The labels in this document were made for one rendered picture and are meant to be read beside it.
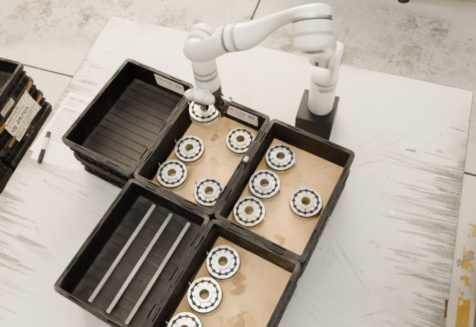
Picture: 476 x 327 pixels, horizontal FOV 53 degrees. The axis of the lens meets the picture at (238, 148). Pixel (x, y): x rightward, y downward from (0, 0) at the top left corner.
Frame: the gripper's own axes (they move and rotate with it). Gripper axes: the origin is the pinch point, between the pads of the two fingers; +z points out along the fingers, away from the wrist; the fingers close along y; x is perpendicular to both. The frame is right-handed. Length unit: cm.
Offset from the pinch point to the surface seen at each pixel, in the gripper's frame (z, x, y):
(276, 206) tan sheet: 18.7, 17.3, -26.3
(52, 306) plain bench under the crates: 31, 69, 34
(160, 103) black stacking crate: 17.1, -8.4, 27.2
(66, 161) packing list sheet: 30, 20, 57
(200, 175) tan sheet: 18.0, 14.6, 1.4
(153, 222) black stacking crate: 18.5, 35.2, 9.7
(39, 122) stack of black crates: 72, -12, 112
